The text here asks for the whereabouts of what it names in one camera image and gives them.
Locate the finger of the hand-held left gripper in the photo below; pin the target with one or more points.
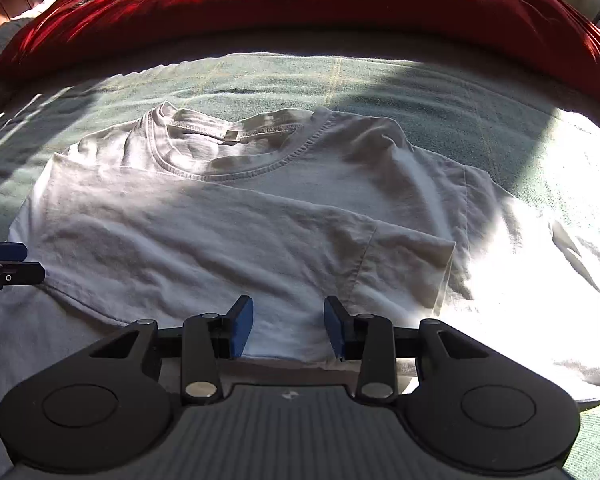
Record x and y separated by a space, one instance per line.
5 251
22 272

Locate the white printed long-sleeve shirt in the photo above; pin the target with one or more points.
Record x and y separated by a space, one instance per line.
230 220

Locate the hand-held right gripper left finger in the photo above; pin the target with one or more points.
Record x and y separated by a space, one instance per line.
241 330

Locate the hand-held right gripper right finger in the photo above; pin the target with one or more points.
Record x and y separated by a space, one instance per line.
336 330

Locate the green plaid bed sheet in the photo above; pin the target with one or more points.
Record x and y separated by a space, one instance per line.
380 85

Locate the red duvet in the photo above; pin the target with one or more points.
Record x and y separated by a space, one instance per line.
305 5

